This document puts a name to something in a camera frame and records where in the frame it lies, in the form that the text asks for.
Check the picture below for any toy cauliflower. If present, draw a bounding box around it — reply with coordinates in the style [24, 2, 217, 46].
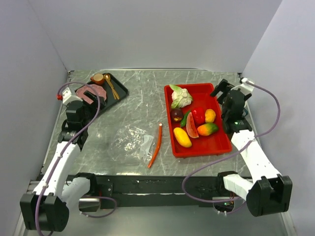
[169, 84, 193, 109]

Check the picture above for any toy watermelon slice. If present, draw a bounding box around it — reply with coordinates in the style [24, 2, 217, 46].
[186, 112, 199, 139]

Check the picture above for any clear zip top bag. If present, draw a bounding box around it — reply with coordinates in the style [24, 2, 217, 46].
[108, 122, 163, 166]

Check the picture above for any yellow toy mango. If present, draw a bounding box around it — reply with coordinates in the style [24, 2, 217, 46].
[173, 127, 192, 148]

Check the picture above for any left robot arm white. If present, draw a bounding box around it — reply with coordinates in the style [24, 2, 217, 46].
[20, 88, 103, 236]

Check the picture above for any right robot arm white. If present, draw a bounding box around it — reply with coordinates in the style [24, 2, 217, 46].
[211, 78, 293, 217]

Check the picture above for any pink dotted plate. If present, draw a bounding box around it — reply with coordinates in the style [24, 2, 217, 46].
[76, 84, 107, 104]

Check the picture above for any brown ceramic cup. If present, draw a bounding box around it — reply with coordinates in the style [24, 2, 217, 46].
[90, 73, 105, 86]

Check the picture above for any gold knife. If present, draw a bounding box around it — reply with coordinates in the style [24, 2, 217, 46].
[106, 77, 120, 100]

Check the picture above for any small orange toy fruit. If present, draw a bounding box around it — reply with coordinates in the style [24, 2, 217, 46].
[205, 109, 216, 123]

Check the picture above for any gold spoon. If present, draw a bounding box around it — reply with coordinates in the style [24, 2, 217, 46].
[104, 74, 119, 100]

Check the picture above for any black serving tray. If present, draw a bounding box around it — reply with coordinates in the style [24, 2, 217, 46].
[73, 72, 129, 116]

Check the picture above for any red toy bell pepper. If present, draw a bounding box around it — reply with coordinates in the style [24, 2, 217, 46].
[191, 107, 205, 125]

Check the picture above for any orange green toy mango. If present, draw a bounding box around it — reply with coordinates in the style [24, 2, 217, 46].
[197, 123, 219, 136]

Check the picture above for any red plastic bin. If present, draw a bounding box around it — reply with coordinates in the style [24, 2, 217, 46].
[164, 83, 232, 158]

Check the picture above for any green toy chili pepper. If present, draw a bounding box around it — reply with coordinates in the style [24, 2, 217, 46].
[180, 110, 191, 128]

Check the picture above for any dark purple toy onion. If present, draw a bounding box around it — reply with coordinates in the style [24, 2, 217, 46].
[170, 108, 184, 122]

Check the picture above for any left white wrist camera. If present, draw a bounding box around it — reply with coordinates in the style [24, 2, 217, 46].
[57, 88, 83, 106]

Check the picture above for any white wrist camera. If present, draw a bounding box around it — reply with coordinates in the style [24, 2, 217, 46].
[57, 88, 83, 106]
[235, 78, 254, 95]

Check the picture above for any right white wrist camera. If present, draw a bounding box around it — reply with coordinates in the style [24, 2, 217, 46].
[235, 78, 254, 95]

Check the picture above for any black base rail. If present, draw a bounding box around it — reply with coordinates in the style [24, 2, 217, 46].
[90, 175, 237, 207]

